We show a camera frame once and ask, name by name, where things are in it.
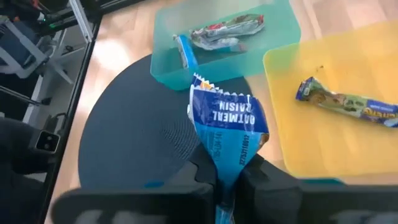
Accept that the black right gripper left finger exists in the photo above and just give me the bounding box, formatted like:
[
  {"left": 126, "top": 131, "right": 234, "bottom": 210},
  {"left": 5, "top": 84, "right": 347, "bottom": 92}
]
[{"left": 51, "top": 143, "right": 219, "bottom": 224}]

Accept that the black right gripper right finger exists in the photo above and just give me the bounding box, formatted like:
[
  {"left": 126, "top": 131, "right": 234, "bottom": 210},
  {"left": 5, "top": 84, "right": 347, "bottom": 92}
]
[{"left": 234, "top": 154, "right": 398, "bottom": 224}]

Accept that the blue oatmeal raisin granola bar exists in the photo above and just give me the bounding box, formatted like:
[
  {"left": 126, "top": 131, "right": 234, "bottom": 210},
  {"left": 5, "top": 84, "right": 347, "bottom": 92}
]
[{"left": 187, "top": 73, "right": 270, "bottom": 224}]

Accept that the green and purple granola bar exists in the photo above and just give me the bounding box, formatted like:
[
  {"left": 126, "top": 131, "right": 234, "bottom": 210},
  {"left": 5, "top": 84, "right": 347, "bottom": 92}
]
[{"left": 295, "top": 77, "right": 398, "bottom": 128}]

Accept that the blue and white granola bar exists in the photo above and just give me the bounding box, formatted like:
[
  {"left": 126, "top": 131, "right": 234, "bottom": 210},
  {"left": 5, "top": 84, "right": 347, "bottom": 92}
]
[{"left": 173, "top": 33, "right": 200, "bottom": 70}]

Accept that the whitish granola bar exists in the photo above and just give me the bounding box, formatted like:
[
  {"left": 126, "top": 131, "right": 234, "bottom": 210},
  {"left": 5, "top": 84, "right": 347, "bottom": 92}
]
[{"left": 192, "top": 36, "right": 248, "bottom": 53}]

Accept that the red and silver granola bar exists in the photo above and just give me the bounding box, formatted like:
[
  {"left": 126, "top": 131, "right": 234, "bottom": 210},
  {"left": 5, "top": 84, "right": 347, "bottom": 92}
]
[{"left": 189, "top": 14, "right": 266, "bottom": 43}]

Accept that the blue plastic bin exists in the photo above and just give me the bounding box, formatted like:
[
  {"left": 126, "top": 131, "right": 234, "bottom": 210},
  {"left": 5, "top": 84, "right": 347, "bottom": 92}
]
[{"left": 300, "top": 177, "right": 346, "bottom": 187}]

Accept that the yellow translucent plastic bin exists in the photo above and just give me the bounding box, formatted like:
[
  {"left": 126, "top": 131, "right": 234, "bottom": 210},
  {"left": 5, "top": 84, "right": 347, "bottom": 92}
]
[{"left": 262, "top": 20, "right": 398, "bottom": 179}]

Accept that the round dark woven mat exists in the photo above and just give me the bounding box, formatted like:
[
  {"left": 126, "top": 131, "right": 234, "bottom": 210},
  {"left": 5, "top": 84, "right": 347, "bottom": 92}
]
[{"left": 77, "top": 54, "right": 252, "bottom": 190}]

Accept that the green translucent plastic bin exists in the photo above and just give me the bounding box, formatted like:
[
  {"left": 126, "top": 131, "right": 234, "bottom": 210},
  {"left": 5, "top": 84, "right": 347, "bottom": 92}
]
[{"left": 150, "top": 0, "right": 302, "bottom": 91}]

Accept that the silver aluminium bar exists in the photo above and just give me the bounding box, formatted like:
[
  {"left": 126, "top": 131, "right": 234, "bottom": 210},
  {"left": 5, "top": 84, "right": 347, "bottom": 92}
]
[{"left": 68, "top": 0, "right": 96, "bottom": 43}]

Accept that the grey office chair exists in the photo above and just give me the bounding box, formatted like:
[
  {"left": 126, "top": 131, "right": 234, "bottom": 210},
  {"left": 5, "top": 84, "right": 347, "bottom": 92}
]
[{"left": 0, "top": 15, "right": 75, "bottom": 85}]

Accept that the black table-level camera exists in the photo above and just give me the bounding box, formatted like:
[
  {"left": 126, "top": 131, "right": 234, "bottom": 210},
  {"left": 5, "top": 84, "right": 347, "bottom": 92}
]
[{"left": 28, "top": 129, "right": 62, "bottom": 155}]

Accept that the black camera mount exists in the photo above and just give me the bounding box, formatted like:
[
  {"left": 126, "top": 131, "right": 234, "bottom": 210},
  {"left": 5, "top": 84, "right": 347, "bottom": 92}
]
[{"left": 0, "top": 117, "right": 56, "bottom": 224}]

